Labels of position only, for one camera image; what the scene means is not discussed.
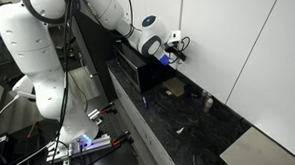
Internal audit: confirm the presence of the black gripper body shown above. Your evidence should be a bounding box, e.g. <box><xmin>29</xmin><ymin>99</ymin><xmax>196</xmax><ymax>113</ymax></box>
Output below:
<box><xmin>165</xmin><ymin>44</ymin><xmax>182</xmax><ymax>59</ymax></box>

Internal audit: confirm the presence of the tan cardboard box with label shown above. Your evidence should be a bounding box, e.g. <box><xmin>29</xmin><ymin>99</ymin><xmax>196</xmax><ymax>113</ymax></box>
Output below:
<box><xmin>162</xmin><ymin>76</ymin><xmax>187</xmax><ymax>99</ymax></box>

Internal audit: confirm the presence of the blue capped white marker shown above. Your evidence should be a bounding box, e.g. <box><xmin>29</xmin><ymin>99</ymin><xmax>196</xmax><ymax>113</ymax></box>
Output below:
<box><xmin>141</xmin><ymin>95</ymin><xmax>149</xmax><ymax>110</ymax></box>

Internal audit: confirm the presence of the white squeeze bottle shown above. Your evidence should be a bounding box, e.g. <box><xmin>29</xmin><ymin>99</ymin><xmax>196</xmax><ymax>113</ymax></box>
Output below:
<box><xmin>203</xmin><ymin>95</ymin><xmax>216</xmax><ymax>115</ymax></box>

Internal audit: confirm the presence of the white paper scrap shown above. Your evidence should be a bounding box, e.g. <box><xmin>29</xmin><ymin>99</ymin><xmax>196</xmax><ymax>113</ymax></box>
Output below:
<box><xmin>174</xmin><ymin>126</ymin><xmax>186</xmax><ymax>135</ymax></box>

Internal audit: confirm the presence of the black upright panel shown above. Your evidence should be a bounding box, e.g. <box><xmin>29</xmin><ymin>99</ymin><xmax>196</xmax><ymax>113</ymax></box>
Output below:
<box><xmin>71</xmin><ymin>9</ymin><xmax>123</xmax><ymax>104</ymax></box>

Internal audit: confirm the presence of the black robot table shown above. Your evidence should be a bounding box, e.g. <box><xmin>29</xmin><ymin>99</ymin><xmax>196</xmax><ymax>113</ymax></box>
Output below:
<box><xmin>27</xmin><ymin>92</ymin><xmax>140</xmax><ymax>165</ymax></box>

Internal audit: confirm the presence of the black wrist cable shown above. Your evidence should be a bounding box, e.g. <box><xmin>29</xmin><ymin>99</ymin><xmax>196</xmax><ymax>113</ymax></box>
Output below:
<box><xmin>172</xmin><ymin>36</ymin><xmax>193</xmax><ymax>65</ymax></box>

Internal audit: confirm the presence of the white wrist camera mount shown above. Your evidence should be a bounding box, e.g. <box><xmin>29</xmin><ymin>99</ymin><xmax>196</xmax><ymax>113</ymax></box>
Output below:
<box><xmin>166</xmin><ymin>29</ymin><xmax>183</xmax><ymax>46</ymax></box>

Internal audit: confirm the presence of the orange handled clamp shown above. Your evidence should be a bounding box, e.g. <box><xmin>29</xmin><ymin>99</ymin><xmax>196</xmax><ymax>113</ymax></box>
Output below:
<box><xmin>87</xmin><ymin>101</ymin><xmax>119</xmax><ymax>126</ymax></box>
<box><xmin>110</xmin><ymin>129</ymin><xmax>135</xmax><ymax>149</ymax></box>

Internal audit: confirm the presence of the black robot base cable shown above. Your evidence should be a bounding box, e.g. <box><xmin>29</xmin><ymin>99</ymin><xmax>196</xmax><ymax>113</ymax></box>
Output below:
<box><xmin>40</xmin><ymin>0</ymin><xmax>85</xmax><ymax>165</ymax></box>

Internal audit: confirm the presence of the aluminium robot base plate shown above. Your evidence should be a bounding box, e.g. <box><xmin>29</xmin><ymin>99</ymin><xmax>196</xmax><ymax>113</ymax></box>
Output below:
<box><xmin>44</xmin><ymin>133</ymin><xmax>114</xmax><ymax>165</ymax></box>

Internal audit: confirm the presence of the white cable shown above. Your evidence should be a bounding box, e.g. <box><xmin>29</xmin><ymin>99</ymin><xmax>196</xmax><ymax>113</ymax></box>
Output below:
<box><xmin>0</xmin><ymin>142</ymin><xmax>59</xmax><ymax>165</ymax></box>
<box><xmin>0</xmin><ymin>93</ymin><xmax>24</xmax><ymax>135</ymax></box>

